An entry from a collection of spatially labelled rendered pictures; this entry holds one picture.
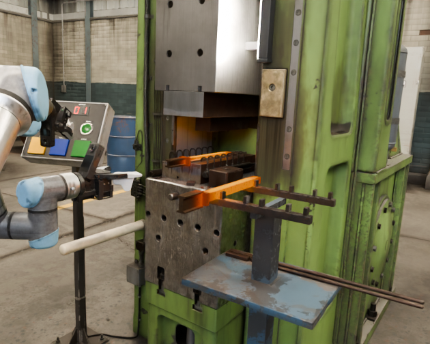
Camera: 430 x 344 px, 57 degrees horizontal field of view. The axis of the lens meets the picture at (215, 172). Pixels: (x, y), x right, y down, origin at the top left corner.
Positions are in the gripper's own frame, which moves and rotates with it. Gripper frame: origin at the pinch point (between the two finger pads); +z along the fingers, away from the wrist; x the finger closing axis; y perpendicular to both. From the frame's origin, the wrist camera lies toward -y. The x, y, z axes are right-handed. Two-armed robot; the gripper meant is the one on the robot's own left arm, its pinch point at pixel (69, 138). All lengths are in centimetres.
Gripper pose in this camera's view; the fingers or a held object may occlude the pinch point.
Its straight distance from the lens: 167.1
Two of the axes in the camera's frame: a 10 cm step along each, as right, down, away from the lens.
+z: 1.3, 3.4, 9.3
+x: -9.8, -0.8, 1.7
